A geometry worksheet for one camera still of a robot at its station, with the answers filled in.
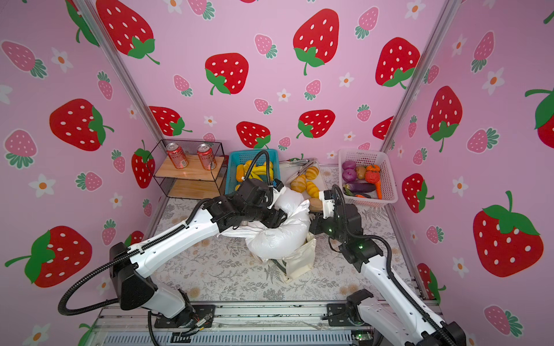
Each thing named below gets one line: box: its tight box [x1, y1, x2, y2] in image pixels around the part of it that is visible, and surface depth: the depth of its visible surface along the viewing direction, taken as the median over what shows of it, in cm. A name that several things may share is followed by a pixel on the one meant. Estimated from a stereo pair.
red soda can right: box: [196, 143, 218, 171], surface depth 92 cm
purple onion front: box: [341, 168, 358, 184], surface depth 113 cm
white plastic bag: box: [217, 187, 311, 261], surface depth 67 cm
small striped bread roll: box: [305, 165, 320, 181], surface depth 117 cm
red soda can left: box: [165, 142, 189, 170], surface depth 93 cm
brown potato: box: [355, 165, 367, 180], surface depth 113 cm
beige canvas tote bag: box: [270, 233, 317, 284], surface depth 71 cm
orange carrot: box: [375, 180, 383, 200], surface depth 110 cm
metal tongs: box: [286, 153, 310, 166], surface depth 124 cm
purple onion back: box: [341, 160, 358, 171], surface depth 117 cm
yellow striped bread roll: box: [305, 180, 320, 199], surface depth 110 cm
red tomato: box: [365, 170, 381, 185], surface depth 108 cm
